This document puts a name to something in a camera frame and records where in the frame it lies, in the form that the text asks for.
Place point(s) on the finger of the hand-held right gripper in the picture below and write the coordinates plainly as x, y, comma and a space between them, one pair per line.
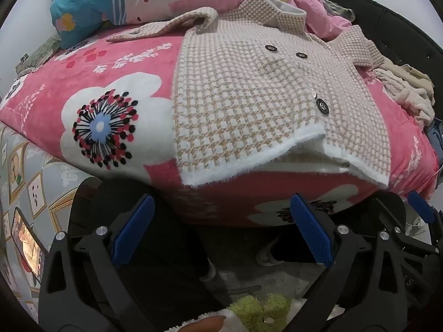
389, 211
420, 207

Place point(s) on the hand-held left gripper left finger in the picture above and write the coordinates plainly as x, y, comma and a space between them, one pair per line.
133, 231

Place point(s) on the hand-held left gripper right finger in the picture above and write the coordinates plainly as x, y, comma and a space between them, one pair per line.
311, 230

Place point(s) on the beige white houndstooth coat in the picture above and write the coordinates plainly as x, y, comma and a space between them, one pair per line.
242, 93

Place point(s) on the person's left hand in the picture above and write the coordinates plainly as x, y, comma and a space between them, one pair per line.
204, 324

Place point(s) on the person's black pants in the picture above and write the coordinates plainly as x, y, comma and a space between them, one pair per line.
166, 249

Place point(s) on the white shoe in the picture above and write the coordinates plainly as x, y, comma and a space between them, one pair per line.
265, 252
207, 271

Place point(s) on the dark blue cloth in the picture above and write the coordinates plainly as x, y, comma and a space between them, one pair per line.
436, 135

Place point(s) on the cream knitted garment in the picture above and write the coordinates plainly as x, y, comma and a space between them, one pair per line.
412, 100

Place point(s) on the grey picture print bedsheet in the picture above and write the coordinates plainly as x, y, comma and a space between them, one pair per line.
34, 179

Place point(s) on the beige garment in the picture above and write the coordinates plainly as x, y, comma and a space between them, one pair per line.
408, 69

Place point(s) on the black padded headboard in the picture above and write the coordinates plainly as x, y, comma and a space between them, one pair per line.
398, 31

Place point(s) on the green floral cloth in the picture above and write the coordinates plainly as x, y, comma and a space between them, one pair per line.
39, 53

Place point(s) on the grey patterned garment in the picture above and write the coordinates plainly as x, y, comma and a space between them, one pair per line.
341, 12

